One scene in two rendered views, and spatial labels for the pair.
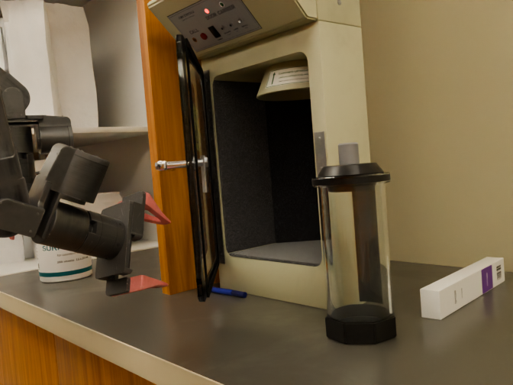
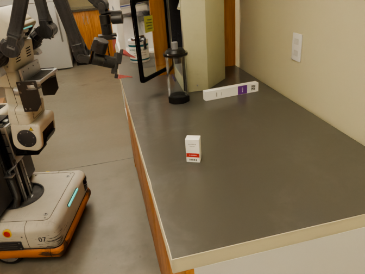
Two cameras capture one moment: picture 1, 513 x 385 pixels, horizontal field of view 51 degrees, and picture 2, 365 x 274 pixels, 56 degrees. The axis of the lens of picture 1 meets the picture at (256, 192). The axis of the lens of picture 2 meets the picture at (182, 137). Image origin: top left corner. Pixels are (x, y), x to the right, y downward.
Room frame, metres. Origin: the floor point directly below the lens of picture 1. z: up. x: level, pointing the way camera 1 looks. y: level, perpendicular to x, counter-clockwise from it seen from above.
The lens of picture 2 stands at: (-0.57, -0.88, 1.49)
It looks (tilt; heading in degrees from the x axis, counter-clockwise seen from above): 26 degrees down; 30
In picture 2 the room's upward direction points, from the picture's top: 5 degrees counter-clockwise
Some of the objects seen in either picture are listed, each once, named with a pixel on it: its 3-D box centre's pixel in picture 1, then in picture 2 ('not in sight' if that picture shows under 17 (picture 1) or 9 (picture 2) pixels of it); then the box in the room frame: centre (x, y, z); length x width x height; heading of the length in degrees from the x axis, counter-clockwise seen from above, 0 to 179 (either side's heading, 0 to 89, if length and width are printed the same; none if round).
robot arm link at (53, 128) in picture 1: (37, 122); (111, 12); (1.01, 0.40, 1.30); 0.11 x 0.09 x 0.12; 117
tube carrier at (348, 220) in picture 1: (355, 250); (177, 75); (0.75, -0.13, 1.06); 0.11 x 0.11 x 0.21
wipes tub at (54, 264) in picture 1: (63, 248); (138, 49); (1.37, 0.50, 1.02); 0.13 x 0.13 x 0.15
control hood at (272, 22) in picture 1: (224, 10); not in sight; (0.94, 0.03, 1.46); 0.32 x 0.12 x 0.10; 41
